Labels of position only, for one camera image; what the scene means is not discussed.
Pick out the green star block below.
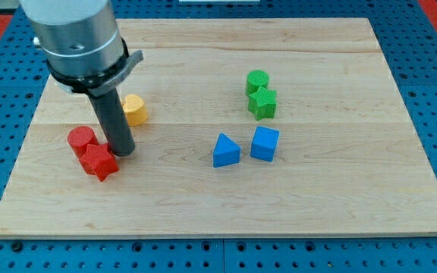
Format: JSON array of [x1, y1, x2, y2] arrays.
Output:
[[248, 86, 277, 121]]

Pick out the wooden board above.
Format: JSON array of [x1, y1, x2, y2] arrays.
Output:
[[0, 17, 437, 240]]

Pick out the blue cube block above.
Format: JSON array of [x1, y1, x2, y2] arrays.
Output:
[[250, 126, 280, 162]]

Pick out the yellow heart block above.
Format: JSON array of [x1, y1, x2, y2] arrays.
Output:
[[122, 94, 149, 127]]

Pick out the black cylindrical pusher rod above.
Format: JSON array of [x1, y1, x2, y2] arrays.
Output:
[[88, 89, 135, 157]]

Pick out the red cylinder block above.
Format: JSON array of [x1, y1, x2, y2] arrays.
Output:
[[67, 126, 99, 158]]

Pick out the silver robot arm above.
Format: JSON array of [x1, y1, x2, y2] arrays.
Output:
[[20, 0, 143, 157]]

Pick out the green cylinder block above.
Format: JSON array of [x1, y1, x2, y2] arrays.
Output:
[[245, 70, 269, 96]]

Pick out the blue triangle block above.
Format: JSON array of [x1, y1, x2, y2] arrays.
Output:
[[212, 133, 241, 168]]

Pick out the red star block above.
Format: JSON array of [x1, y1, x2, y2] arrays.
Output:
[[79, 143, 119, 182]]

